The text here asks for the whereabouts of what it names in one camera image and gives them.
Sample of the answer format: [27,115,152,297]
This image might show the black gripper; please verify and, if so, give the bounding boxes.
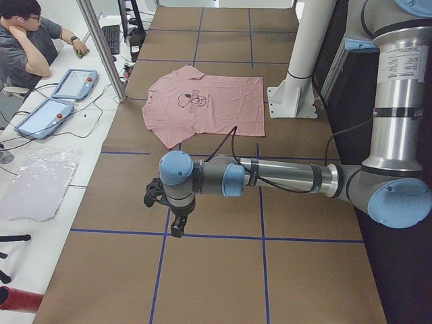
[143,178,196,238]

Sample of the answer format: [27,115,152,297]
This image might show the pink Snoopy t-shirt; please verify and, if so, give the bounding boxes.
[142,65,265,149]

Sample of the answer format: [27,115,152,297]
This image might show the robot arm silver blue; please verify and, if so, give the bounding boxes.
[143,1,431,238]

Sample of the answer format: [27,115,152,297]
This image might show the clear plastic bag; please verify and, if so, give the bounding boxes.
[1,147,84,222]

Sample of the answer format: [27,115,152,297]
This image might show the near blue teach pendant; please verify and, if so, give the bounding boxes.
[14,99,74,140]

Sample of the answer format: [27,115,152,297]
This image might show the blue teach pendant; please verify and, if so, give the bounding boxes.
[51,69,99,100]
[14,99,74,140]

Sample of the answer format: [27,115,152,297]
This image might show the far blue teach pendant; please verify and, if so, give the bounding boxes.
[51,69,99,100]

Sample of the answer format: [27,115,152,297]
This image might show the red cylinder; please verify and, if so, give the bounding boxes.
[1,286,44,313]

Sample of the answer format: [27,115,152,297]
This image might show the black tripod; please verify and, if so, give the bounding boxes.
[1,234,32,284]

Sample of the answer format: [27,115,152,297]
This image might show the black keyboard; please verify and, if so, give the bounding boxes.
[101,25,120,55]

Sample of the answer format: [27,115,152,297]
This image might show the seated person in grey shirt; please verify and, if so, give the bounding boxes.
[1,1,88,90]

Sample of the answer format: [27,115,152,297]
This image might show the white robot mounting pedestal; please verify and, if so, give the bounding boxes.
[267,0,336,119]

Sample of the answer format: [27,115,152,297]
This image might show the aluminium frame post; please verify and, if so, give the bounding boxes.
[76,0,126,103]

